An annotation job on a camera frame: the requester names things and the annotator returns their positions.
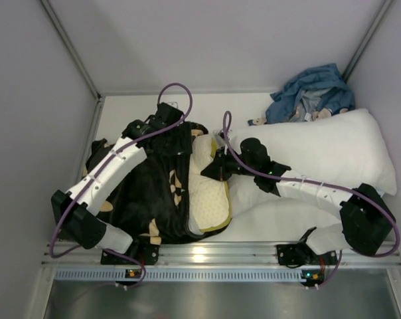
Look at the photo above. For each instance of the cream yellow quilted pillow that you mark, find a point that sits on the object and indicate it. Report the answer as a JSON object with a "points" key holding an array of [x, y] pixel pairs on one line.
{"points": [[209, 202]]}

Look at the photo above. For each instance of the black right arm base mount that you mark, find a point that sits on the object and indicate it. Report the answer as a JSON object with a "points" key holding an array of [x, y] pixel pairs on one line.
{"points": [[295, 255]]}

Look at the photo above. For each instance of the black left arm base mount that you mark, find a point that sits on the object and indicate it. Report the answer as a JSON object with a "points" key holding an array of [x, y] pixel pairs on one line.
{"points": [[145, 254]]}

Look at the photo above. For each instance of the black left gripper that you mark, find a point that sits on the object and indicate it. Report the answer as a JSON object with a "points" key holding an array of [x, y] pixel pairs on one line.
{"points": [[173, 141]]}

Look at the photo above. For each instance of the black floral plush pillowcase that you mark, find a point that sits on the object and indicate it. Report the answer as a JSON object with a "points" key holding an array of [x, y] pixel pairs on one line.
{"points": [[151, 203]]}

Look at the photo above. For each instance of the perforated grey cable duct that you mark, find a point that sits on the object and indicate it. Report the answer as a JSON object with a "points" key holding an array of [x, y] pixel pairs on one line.
{"points": [[187, 275]]}

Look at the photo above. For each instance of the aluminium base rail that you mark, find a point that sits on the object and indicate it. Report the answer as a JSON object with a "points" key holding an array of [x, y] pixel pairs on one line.
{"points": [[224, 254]]}

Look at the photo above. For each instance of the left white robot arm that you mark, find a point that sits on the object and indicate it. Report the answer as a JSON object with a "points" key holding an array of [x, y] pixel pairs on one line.
{"points": [[76, 210]]}

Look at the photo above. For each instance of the small plush toy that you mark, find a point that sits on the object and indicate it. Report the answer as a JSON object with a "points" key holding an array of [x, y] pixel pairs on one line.
{"points": [[257, 121]]}

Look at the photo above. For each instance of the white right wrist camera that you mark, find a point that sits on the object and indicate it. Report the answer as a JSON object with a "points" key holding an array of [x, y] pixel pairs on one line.
{"points": [[219, 138]]}

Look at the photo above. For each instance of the large white pillow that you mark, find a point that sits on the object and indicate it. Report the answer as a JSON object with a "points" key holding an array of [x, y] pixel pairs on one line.
{"points": [[346, 149]]}

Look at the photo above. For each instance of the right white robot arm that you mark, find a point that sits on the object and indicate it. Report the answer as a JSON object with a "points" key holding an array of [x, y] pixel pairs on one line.
{"points": [[364, 219]]}

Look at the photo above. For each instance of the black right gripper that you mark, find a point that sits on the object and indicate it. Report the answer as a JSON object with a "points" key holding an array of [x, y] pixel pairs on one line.
{"points": [[223, 167]]}

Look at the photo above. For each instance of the crumpled blue shirt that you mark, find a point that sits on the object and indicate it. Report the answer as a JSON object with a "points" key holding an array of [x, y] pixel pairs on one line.
{"points": [[315, 93]]}

